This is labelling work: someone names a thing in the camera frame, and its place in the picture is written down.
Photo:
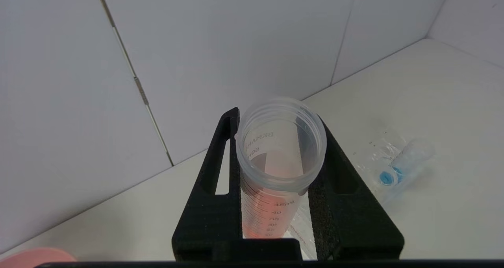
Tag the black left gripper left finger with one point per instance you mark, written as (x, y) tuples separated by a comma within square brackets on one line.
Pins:
[(212, 213)]

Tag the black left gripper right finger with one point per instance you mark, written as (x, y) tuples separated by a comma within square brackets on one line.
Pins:
[(354, 220)]

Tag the test tube with red pigment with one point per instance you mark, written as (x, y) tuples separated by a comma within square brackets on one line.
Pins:
[(275, 205)]

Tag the test tube with blue pigment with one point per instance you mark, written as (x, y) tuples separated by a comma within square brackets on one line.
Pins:
[(409, 159)]

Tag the pink plastic bowl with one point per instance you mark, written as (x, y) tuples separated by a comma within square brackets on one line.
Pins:
[(35, 258)]

